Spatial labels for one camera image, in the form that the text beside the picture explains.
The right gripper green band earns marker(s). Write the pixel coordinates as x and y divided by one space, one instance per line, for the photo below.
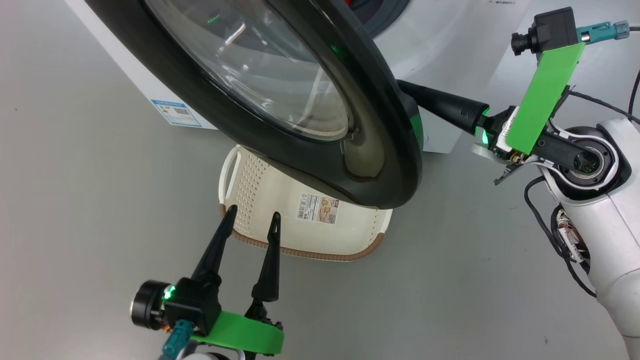
545 100

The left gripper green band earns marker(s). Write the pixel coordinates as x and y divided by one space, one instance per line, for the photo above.
240 332

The black glass washing machine door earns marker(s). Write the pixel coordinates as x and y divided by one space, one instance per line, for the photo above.
390 150

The cream perforated brown-rimmed laundry basket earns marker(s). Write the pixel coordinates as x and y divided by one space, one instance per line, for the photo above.
280 220

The white front-loading washing machine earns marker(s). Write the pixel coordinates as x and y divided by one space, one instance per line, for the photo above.
450 40

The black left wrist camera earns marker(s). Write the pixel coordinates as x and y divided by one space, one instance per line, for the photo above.
192 305

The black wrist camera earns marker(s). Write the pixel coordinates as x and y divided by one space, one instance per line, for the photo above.
192 305
552 30

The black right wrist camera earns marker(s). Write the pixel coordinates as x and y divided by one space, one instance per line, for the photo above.
552 30

